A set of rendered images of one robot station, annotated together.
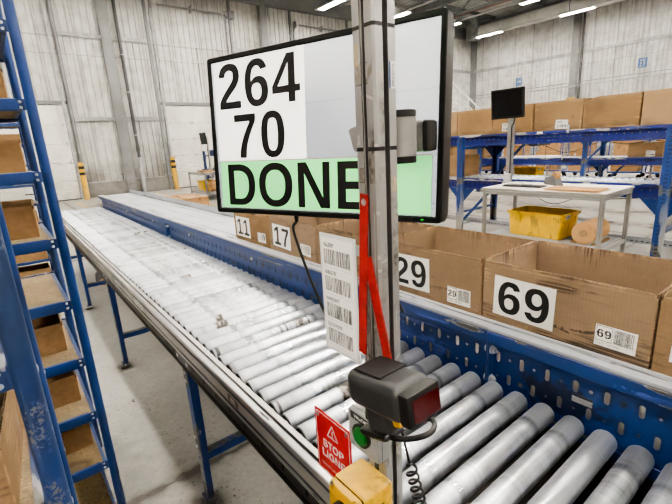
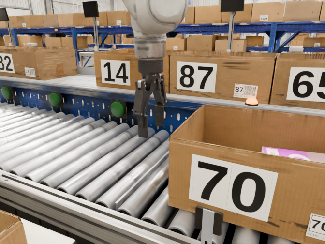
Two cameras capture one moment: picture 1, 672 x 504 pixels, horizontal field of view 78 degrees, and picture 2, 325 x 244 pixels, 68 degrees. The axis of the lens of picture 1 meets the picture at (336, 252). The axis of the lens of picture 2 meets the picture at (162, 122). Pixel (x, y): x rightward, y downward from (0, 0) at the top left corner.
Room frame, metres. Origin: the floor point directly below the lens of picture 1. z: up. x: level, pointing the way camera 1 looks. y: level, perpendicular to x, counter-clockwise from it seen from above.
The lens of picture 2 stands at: (-1.06, -0.88, 1.12)
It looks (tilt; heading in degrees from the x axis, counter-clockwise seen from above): 19 degrees down; 333
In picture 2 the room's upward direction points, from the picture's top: straight up
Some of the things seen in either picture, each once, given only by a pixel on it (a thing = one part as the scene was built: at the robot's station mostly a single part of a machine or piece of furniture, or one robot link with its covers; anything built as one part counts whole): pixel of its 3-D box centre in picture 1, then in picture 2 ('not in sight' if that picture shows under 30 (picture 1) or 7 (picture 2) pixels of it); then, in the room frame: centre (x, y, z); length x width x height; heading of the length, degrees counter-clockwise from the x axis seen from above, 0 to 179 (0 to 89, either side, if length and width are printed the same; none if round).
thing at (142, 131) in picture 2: not in sight; (142, 126); (-0.44, -1.13, 0.87); 0.03 x 0.01 x 0.07; 37
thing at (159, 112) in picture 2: not in sight; (159, 115); (-0.37, -1.21, 0.87); 0.03 x 0.01 x 0.07; 37
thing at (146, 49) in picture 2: not in sight; (150, 48); (-0.40, -1.17, 1.08); 0.09 x 0.09 x 0.06
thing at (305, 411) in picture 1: (360, 384); not in sight; (1.02, -0.05, 0.72); 0.52 x 0.05 x 0.05; 128
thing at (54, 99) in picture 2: not in sight; (53, 99); (0.27, -0.93, 0.81); 0.07 x 0.01 x 0.07; 38
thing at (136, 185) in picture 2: not in sight; (159, 173); (-0.44, -1.18, 0.70); 0.46 x 0.01 x 0.09; 128
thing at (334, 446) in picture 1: (345, 458); not in sight; (0.60, 0.00, 0.85); 0.16 x 0.01 x 0.13; 38
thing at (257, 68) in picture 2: not in sight; (224, 73); (-0.24, -1.59, 0.96); 0.39 x 0.29 x 0.17; 38
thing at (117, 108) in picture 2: not in sight; (117, 109); (-0.04, -1.17, 0.81); 0.07 x 0.01 x 0.07; 38
